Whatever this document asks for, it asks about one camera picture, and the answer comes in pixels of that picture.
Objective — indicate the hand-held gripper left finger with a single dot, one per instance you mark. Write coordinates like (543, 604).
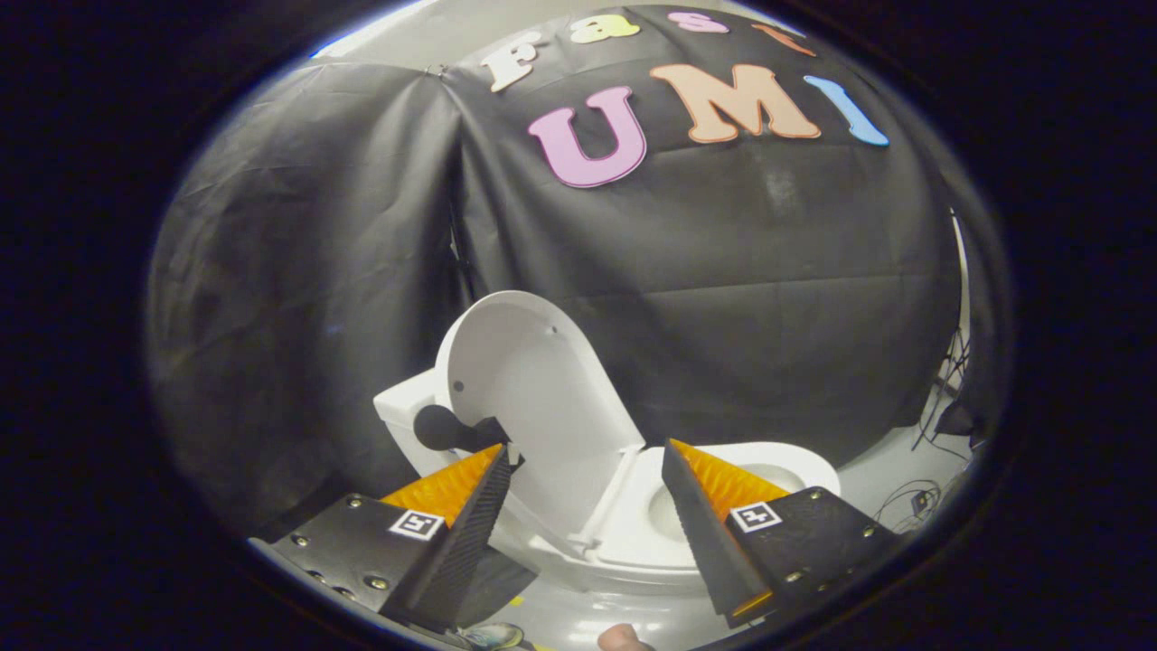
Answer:
(461, 551)

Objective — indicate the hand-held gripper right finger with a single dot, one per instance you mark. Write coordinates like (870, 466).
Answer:
(700, 533)

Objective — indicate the dark round lid tab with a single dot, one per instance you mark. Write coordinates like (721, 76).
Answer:
(443, 428)

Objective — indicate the white toilet lid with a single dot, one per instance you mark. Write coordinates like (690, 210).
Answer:
(542, 389)

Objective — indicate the white toilet seat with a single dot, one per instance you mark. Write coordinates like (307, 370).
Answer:
(633, 542)

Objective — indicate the person's light shoe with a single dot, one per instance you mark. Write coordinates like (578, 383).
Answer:
(493, 636)

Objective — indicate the black power adapter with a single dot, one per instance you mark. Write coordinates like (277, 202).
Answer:
(922, 503)

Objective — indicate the black backdrop cloth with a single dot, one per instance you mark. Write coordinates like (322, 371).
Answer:
(723, 271)

